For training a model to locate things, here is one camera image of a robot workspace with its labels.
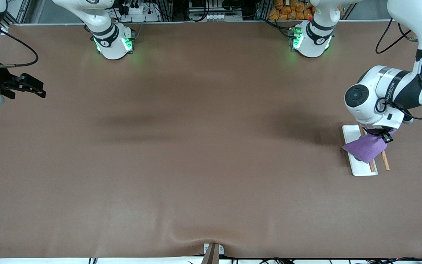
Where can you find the purple microfibre towel grey edge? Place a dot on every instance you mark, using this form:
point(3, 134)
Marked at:
point(366, 148)

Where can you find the brown table cover mat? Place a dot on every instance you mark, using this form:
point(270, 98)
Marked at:
point(211, 183)

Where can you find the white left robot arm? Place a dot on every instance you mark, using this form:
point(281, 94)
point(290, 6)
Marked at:
point(365, 95)

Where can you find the white terminal strip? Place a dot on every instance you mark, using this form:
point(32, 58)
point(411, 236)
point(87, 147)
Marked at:
point(222, 17)

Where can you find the white base wooden rod rack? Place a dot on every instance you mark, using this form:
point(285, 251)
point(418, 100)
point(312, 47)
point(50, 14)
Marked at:
point(361, 170)

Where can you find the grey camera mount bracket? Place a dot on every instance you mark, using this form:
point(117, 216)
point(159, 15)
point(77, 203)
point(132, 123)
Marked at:
point(213, 251)

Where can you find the white power strip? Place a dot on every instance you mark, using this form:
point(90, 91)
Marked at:
point(139, 11)

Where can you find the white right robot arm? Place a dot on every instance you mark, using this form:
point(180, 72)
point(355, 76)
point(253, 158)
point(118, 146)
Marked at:
point(108, 40)

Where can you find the orange packets pile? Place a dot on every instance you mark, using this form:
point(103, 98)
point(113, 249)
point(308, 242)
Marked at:
point(291, 11)

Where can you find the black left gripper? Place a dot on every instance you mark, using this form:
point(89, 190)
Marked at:
point(377, 131)

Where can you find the aluminium frame beams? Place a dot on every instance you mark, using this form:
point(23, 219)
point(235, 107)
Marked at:
point(17, 14)

